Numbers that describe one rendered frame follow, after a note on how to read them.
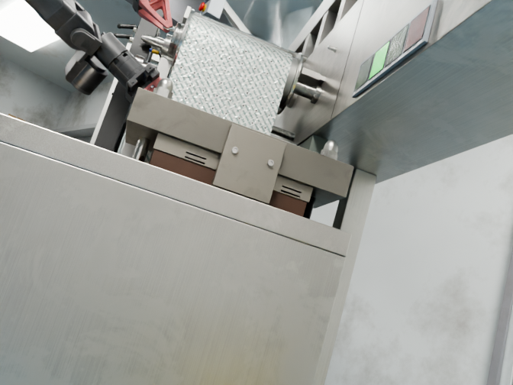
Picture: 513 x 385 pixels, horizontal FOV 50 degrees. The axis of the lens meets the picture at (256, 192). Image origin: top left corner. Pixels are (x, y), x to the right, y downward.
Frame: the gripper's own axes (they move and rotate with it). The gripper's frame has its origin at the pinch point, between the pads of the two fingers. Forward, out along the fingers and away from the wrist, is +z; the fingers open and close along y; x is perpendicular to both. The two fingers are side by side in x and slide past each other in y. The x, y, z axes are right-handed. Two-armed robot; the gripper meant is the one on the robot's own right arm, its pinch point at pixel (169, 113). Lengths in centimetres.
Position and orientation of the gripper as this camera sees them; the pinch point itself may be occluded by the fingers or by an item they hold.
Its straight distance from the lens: 115.8
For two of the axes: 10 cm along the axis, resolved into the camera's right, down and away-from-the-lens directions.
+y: 2.4, -1.3, -9.6
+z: 6.9, 7.2, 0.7
